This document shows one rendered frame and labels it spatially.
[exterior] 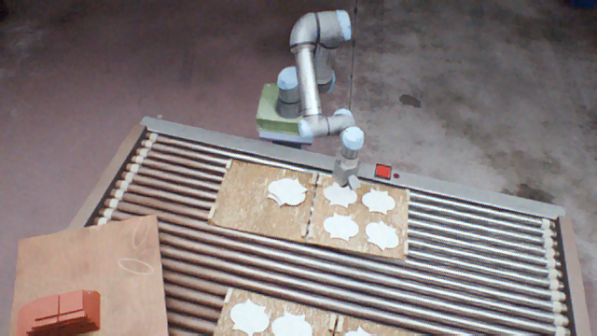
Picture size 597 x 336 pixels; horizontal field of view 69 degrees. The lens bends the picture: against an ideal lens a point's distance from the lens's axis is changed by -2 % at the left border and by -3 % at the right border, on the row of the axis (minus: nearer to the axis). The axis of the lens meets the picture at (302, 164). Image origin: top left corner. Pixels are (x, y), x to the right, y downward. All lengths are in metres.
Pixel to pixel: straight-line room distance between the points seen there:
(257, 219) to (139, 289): 0.54
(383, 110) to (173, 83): 1.77
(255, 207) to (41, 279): 0.84
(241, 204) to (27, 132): 2.32
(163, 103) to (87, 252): 2.15
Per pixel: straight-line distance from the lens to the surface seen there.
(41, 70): 4.41
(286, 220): 1.88
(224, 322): 1.71
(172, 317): 1.76
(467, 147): 3.72
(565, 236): 2.23
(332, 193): 1.96
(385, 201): 1.99
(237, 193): 1.96
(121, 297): 1.70
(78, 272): 1.79
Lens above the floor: 2.54
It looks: 51 degrees down
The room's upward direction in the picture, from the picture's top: 6 degrees clockwise
